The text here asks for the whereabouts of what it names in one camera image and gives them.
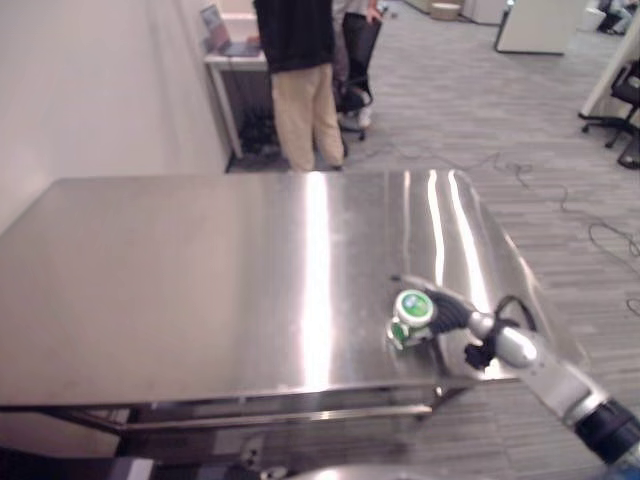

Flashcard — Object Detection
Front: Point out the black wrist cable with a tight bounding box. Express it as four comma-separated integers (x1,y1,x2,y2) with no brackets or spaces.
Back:
462,294,537,371

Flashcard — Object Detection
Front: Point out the person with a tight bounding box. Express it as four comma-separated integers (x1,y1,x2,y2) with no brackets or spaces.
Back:
330,0,384,132
252,0,346,172

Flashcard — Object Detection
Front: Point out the white partition panel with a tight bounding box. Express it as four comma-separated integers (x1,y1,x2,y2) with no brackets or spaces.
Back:
579,22,640,121

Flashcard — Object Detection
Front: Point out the black office chair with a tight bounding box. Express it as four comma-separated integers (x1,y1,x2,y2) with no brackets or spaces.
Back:
578,62,640,170
335,19,382,142

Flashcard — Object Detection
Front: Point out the green white lidded cup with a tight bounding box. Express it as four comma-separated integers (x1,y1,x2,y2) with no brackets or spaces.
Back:
385,289,435,351

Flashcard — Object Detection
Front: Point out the round beige stool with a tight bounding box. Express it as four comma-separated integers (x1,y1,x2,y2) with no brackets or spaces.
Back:
429,1,462,22

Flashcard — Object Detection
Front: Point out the open laptop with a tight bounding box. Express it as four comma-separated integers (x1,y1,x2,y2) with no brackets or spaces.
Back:
199,4,263,57

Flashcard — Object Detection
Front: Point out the white desk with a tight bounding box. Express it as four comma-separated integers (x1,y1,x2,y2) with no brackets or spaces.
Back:
203,12,274,160

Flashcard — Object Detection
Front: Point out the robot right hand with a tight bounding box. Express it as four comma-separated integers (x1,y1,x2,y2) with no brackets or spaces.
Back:
391,273,475,352

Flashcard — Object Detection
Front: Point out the stainless steel table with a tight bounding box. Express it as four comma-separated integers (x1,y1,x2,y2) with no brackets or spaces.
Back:
0,168,591,436

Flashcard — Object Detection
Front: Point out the white cabinet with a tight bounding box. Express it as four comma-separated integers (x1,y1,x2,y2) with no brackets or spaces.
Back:
493,0,586,56

